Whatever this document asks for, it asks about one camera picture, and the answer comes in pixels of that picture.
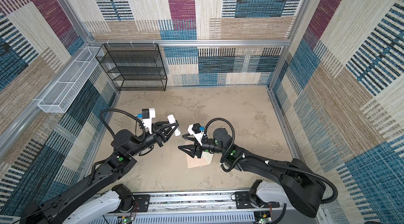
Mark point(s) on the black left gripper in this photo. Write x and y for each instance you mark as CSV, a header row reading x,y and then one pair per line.
x,y
158,133

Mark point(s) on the pink envelope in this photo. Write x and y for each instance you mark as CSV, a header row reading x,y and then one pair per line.
x,y
195,162

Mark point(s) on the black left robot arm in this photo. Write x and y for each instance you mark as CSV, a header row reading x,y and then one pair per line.
x,y
75,205

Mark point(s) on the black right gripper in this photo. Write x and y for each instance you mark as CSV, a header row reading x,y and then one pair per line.
x,y
191,148

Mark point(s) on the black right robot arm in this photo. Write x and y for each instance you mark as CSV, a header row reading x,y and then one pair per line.
x,y
304,189

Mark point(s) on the white glue stick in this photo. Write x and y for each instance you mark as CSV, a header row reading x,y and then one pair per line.
x,y
175,125

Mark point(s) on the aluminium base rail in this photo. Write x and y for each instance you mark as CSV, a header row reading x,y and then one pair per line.
x,y
230,206

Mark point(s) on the white wire mesh basket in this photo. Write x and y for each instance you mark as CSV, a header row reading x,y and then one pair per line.
x,y
67,87

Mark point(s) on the black wire shelf rack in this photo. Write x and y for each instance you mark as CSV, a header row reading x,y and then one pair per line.
x,y
133,67

